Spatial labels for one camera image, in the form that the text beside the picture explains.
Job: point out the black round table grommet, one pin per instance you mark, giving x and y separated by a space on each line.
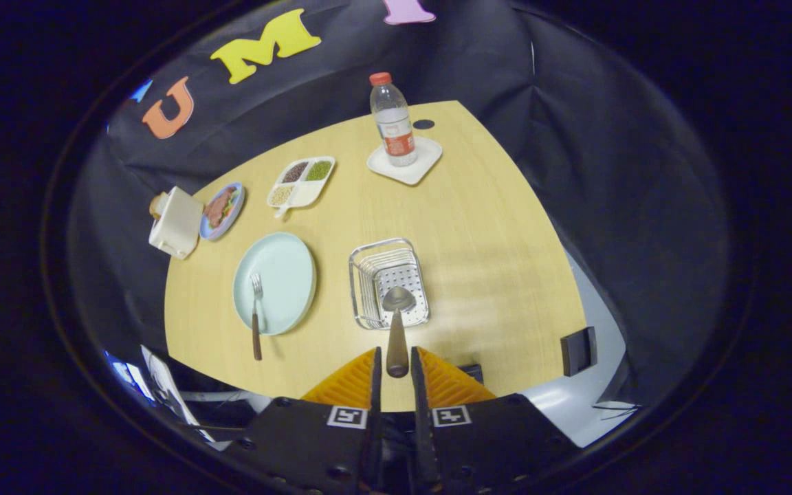
423 124

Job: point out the light green plate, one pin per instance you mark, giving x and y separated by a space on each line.
282 275

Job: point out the clear plastic water bottle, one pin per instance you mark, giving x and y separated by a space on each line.
394 124

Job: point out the toasted bread slice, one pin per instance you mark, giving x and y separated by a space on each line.
157 205

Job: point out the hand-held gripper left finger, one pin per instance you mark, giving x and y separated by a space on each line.
313 447

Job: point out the lit computer screen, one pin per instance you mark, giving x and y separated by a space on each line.
128 375

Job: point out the white divided dish with beans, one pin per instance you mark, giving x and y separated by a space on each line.
303 182

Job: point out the blue plate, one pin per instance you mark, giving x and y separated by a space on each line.
234 206

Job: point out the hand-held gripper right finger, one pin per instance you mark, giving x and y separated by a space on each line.
485 447

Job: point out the white toaster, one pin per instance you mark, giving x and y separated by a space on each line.
177 223

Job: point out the white square coaster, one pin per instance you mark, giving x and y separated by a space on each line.
425 161

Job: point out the black backdrop cloth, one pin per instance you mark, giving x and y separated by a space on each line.
575 137

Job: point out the brown meat slice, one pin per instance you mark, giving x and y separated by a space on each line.
217 210

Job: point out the black table clamp block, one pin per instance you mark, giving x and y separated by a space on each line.
473 372
578 350

